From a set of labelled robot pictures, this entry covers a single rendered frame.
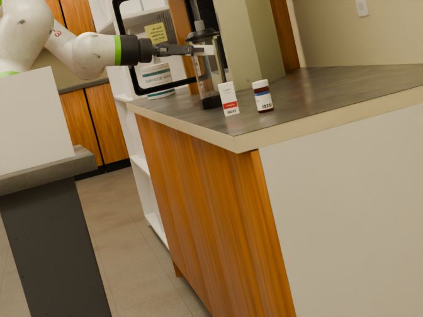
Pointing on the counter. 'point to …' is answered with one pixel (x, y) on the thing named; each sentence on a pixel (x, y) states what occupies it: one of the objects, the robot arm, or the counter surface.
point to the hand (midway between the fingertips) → (203, 50)
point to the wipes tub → (161, 94)
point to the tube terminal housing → (249, 41)
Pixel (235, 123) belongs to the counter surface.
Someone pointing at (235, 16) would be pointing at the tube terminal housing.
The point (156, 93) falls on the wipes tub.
